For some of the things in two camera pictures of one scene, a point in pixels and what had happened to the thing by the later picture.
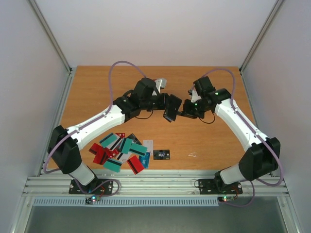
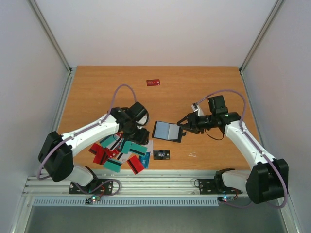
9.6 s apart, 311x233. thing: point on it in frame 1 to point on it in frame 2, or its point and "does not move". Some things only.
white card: x=149 y=144 does not move
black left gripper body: x=147 y=104 to x=133 y=135
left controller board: x=89 y=200 does not move
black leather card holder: x=172 y=105 to x=166 y=131
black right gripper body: x=190 y=108 to x=192 y=121
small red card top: x=121 y=135 does not move
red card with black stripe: x=135 y=164 does not move
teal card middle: x=126 y=145 does not move
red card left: x=101 y=153 does not move
